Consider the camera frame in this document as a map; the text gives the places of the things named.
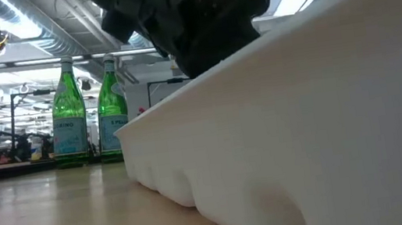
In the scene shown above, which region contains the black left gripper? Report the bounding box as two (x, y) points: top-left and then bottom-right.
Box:
(141, 0), (282, 84)

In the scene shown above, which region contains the white plastic cutlery tray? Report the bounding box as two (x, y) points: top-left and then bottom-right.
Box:
(94, 0), (402, 225)

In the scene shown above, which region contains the green glass water bottle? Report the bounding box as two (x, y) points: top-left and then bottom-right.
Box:
(40, 53), (95, 172)
(87, 52), (136, 166)

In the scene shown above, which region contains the black wall frame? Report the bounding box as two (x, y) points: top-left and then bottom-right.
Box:
(145, 75), (196, 108)

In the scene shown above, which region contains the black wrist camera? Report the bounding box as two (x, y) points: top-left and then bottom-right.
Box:
(97, 0), (160, 48)

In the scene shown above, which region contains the silver air duct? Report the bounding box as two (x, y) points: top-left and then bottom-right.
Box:
(0, 0), (165, 103)

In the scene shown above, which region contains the black metal frame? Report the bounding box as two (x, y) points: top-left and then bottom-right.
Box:
(4, 87), (62, 163)

